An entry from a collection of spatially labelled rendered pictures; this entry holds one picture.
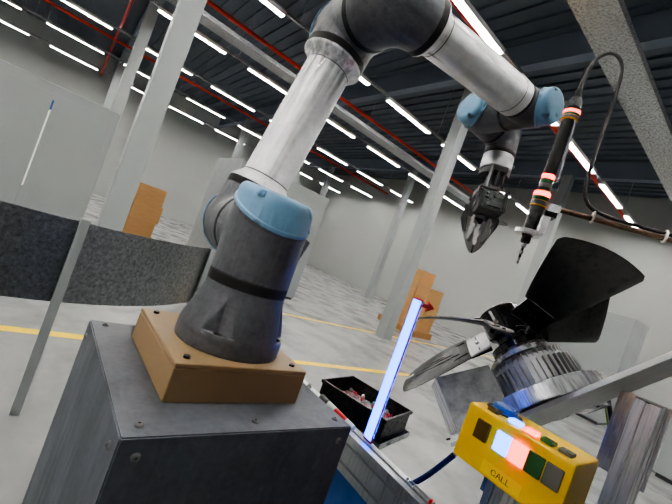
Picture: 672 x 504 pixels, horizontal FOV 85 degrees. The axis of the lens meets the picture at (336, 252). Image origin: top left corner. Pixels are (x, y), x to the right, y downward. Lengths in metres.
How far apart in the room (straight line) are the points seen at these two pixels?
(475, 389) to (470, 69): 0.75
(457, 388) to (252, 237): 0.73
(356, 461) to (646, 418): 0.64
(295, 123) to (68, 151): 5.87
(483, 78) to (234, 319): 0.60
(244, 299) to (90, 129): 6.04
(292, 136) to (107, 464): 0.51
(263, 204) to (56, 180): 6.02
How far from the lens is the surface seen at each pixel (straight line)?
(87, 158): 6.46
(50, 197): 6.48
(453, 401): 1.05
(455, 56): 0.75
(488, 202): 0.95
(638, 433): 1.13
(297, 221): 0.51
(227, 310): 0.51
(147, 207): 8.66
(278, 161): 0.66
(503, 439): 0.66
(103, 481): 0.44
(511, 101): 0.85
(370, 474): 0.87
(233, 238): 0.51
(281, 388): 0.54
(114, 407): 0.46
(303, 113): 0.68
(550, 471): 0.64
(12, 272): 2.14
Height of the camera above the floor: 1.22
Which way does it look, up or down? level
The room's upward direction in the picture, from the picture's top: 20 degrees clockwise
